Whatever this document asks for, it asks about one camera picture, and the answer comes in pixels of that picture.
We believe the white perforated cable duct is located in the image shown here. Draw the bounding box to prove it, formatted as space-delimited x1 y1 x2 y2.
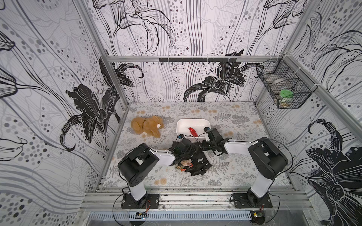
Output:
89 210 252 221

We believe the black wire basket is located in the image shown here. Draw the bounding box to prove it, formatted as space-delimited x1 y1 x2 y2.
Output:
256 59 318 109

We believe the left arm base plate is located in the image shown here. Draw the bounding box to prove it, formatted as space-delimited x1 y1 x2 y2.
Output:
121 193 160 210

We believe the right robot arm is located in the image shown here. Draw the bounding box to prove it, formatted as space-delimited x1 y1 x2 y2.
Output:
202 127 288 199

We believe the white plastic storage box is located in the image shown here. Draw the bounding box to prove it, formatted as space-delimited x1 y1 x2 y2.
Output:
176 118 211 140

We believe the red foil tea bag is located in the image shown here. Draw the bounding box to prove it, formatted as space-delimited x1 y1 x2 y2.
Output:
189 127 198 137

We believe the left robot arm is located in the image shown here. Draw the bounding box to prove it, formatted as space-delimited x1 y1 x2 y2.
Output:
117 139 202 202

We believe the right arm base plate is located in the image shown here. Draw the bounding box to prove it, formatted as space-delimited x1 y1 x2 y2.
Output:
231 193 273 209

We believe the black bar on rail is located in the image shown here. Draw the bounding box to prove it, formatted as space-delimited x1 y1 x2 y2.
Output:
159 57 237 62

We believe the aluminium corner frame post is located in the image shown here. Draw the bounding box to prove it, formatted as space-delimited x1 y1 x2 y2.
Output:
72 0 131 106

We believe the colourful picture tea bag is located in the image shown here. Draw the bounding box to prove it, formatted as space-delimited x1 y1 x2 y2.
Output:
177 159 193 171

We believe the brown plush dog toy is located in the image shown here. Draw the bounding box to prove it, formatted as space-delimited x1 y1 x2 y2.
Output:
131 115 164 138

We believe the black tea bag pile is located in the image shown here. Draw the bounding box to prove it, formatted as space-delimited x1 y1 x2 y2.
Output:
186 152 212 176

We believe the green lid in basket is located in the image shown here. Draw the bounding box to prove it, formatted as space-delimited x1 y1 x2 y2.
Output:
279 89 294 99

